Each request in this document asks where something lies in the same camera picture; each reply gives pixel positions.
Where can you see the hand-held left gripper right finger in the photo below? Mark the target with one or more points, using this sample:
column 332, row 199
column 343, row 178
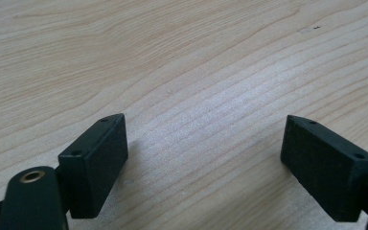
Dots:
column 327, row 169

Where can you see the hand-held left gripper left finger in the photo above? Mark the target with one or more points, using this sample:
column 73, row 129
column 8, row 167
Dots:
column 92, row 166

